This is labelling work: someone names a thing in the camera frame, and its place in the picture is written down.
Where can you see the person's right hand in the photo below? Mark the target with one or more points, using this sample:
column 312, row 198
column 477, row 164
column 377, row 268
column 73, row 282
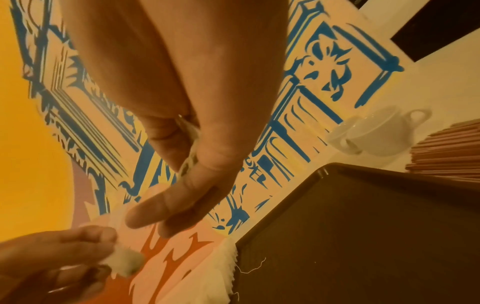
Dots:
column 187, row 65

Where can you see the person's left hand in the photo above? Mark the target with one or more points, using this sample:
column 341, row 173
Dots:
column 52, row 261

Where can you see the white tea bag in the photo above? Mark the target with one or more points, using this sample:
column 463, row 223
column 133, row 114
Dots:
column 124, row 260
column 189, row 145

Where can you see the row of tea bags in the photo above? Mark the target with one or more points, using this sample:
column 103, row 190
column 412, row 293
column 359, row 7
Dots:
column 210, row 279

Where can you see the dark brown tray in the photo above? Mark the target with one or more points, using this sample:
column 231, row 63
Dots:
column 367, row 237

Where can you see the bundle of red stir sticks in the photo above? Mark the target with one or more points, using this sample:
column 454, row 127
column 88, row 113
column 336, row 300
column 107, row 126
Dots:
column 448, row 151

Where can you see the small white cup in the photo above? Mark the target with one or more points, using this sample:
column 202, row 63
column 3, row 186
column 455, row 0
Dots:
column 341, row 138
column 386, row 130

